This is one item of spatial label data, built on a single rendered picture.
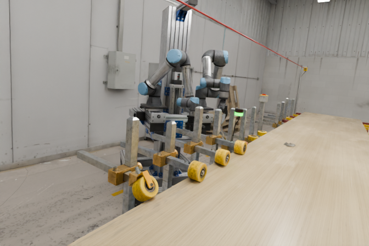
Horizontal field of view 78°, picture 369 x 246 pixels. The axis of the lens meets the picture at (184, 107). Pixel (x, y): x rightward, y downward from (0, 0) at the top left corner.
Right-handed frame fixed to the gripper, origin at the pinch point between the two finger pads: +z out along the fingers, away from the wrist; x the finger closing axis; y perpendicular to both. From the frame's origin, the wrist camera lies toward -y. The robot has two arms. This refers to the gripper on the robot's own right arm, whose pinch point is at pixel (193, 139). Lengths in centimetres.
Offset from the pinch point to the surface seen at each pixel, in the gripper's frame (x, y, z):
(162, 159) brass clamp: 79, -33, -13
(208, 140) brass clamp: 30.0, -29.9, -12.2
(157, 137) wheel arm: 51, -5, -13
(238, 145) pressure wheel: 29, -50, -13
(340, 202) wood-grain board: 51, -102, -8
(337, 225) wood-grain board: 70, -101, -8
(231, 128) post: -2.3, -31.3, -15.9
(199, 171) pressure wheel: 78, -52, -13
